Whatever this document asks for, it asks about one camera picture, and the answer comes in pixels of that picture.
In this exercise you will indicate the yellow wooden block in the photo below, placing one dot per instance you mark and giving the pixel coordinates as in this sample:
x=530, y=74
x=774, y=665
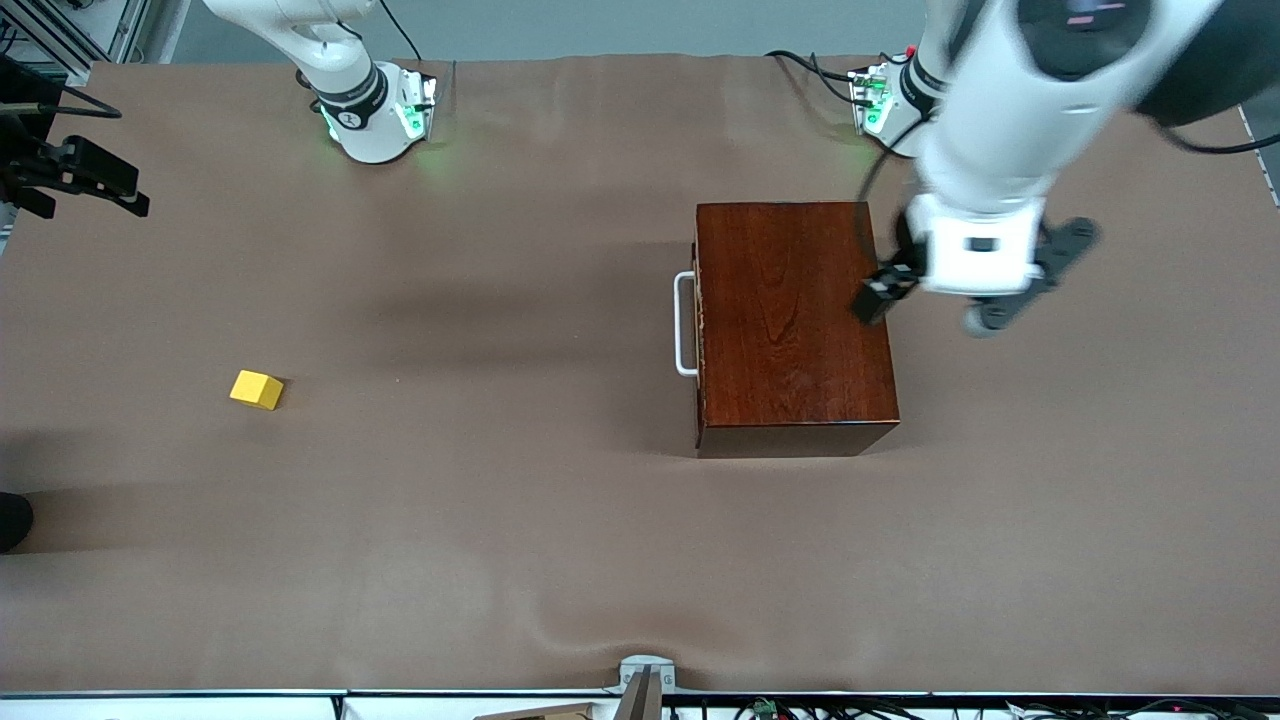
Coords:
x=257, y=390

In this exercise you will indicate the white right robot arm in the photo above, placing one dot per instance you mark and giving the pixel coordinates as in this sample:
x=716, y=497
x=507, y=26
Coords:
x=370, y=130

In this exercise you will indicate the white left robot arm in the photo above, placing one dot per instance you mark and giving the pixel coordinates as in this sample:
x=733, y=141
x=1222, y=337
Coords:
x=1000, y=120

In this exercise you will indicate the dark wooden drawer cabinet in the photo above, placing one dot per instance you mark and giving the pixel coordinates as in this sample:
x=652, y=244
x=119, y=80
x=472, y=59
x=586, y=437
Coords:
x=790, y=340

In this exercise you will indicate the black rounded object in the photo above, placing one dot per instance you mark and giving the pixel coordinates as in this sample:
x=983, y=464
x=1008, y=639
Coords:
x=12, y=522

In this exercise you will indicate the large table cover sheet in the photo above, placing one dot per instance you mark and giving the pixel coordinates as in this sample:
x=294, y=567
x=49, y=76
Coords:
x=400, y=520

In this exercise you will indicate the brown wooden board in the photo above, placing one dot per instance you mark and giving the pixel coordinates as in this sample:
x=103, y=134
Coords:
x=550, y=713

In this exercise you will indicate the aluminium profile frame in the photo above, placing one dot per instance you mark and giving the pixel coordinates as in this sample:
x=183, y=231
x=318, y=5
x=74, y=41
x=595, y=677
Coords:
x=120, y=25

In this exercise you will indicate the grey metal table bracket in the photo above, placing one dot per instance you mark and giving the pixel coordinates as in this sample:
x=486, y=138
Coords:
x=640, y=672

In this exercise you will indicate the white table edge rail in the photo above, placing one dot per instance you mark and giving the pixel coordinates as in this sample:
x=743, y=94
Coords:
x=200, y=708

